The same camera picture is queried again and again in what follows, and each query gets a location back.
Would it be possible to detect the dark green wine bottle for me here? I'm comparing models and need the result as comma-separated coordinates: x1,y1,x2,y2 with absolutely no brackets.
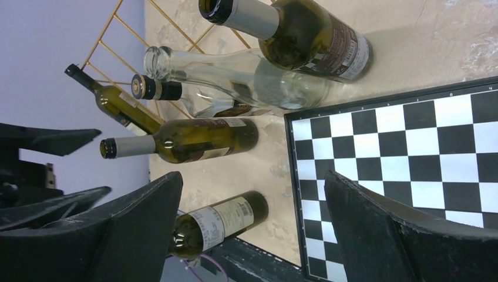
99,117,259,164

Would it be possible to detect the green bottle white label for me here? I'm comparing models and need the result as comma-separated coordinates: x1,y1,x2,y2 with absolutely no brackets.
65,64,164,136

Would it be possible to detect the black white chessboard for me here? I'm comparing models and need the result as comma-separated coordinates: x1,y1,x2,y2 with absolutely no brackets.
284,77,497,281

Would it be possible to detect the clear liquor bottle black cap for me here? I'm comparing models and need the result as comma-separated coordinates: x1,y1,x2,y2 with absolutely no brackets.
131,75,271,118

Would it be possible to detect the clear empty glass bottle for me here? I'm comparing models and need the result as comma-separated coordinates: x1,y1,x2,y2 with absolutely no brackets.
144,46,333,110

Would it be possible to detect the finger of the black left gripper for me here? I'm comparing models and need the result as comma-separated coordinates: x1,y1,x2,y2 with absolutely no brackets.
1,186,112,231
1,123,102,156

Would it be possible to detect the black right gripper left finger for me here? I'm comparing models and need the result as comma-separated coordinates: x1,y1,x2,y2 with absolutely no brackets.
1,172,183,281

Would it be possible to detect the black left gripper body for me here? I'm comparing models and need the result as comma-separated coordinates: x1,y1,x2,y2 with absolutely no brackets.
1,147,64,209

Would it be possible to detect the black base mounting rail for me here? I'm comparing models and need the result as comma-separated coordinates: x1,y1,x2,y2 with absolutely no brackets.
206,238,308,281

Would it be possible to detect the dark green bottle silver neck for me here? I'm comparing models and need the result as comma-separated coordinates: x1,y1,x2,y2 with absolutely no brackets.
198,0,374,83

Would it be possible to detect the gold wire wine rack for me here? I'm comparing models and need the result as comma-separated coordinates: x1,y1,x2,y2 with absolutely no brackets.
80,0,281,119

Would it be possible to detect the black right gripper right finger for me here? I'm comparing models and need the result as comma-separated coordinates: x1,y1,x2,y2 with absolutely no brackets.
324,170,497,281

